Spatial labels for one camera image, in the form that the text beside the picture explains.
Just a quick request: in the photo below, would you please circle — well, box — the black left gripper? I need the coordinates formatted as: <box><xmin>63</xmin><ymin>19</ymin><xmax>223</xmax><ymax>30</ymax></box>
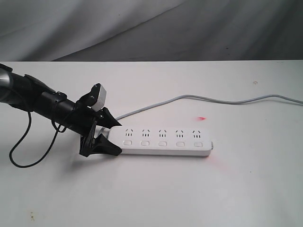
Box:
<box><xmin>62</xmin><ymin>104</ymin><xmax>122</xmax><ymax>157</ymax></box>

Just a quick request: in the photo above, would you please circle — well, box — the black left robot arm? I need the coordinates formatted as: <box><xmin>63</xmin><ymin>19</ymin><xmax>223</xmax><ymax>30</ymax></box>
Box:
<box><xmin>0</xmin><ymin>64</ymin><xmax>122</xmax><ymax>157</ymax></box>

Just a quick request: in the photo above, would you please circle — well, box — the black left camera cable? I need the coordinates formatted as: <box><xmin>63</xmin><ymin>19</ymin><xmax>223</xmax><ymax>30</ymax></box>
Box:
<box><xmin>9</xmin><ymin>94</ymin><xmax>79</xmax><ymax>168</ymax></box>

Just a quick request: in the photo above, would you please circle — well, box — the white five-outlet power strip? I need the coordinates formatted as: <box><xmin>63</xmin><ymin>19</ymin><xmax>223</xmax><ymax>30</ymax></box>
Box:
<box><xmin>107</xmin><ymin>126</ymin><xmax>214</xmax><ymax>157</ymax></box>

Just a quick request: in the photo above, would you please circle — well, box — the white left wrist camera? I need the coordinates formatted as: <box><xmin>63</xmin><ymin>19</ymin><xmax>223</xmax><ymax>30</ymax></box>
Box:
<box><xmin>80</xmin><ymin>83</ymin><xmax>107</xmax><ymax>112</ymax></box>

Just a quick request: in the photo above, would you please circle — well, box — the grey power cord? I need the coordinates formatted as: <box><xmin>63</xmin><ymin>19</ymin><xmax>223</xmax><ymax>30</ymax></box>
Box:
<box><xmin>98</xmin><ymin>94</ymin><xmax>303</xmax><ymax>135</ymax></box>

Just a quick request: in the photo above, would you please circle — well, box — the grey backdrop cloth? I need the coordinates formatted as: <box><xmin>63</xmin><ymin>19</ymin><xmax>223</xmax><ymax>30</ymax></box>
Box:
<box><xmin>0</xmin><ymin>0</ymin><xmax>303</xmax><ymax>61</ymax></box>

